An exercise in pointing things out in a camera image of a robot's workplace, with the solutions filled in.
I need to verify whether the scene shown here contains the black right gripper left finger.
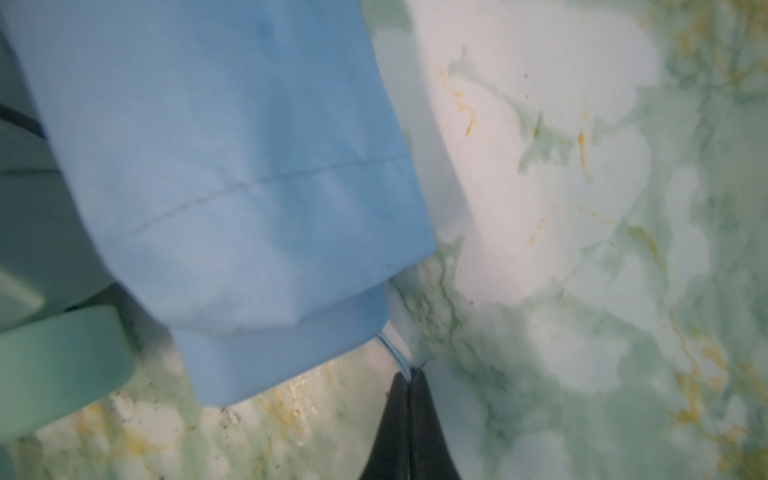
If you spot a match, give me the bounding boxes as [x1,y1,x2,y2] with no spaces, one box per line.
[359,373,410,480]

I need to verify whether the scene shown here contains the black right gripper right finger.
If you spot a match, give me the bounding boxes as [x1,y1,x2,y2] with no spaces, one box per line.
[409,368,461,480]

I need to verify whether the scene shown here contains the blue sleeved umbrella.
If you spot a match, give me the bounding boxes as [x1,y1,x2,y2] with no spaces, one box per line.
[1,1,435,335]

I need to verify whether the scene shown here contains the mint green umbrella sleeve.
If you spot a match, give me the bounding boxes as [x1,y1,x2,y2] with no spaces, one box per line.
[1,41,112,328]

